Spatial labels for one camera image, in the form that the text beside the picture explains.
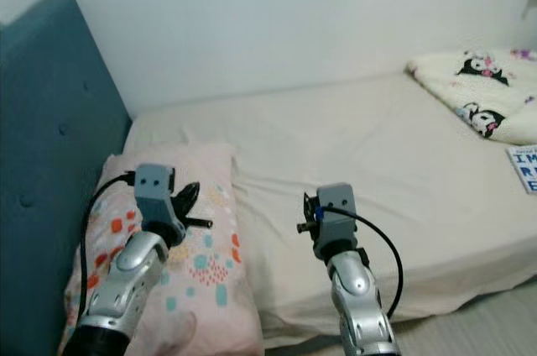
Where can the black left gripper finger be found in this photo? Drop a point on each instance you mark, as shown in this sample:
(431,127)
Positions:
(190,193)
(183,211)

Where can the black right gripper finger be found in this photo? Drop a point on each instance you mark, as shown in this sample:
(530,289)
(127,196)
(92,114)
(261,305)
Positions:
(311,202)
(310,216)

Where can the pink patterned pillow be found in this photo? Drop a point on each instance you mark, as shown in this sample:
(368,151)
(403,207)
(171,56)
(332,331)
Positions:
(218,289)

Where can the cream cartoon print quilt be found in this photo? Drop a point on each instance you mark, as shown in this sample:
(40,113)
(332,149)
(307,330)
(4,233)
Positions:
(478,91)

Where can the white blue paperback book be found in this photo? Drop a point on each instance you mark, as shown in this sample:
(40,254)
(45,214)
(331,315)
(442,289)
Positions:
(524,170)

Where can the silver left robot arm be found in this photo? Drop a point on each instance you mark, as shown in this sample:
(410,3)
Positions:
(126,289)

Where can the beige bed sheet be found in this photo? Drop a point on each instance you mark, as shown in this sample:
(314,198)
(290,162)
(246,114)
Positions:
(369,163)

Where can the teal upholstered headboard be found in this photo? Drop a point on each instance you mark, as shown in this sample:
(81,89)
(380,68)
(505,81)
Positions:
(50,121)

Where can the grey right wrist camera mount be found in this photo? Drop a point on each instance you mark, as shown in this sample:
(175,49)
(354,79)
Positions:
(337,217)

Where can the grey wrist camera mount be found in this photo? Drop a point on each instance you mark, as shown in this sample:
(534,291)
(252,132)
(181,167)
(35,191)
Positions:
(337,217)
(155,192)

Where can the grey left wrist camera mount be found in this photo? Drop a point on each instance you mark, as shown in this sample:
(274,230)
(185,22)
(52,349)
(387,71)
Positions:
(155,192)

